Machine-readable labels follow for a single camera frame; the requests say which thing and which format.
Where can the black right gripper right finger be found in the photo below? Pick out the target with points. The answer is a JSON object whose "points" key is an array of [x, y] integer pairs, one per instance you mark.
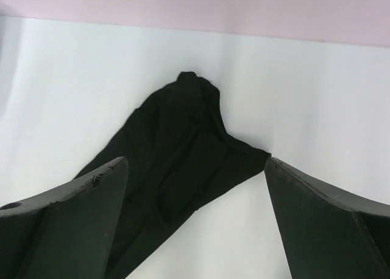
{"points": [[327, 232]]}

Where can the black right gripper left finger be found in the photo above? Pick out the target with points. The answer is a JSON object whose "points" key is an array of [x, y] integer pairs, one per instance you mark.
{"points": [[67, 231]]}

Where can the black graphic t-shirt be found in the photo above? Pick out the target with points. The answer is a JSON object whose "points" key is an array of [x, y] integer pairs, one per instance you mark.
{"points": [[180, 158]]}

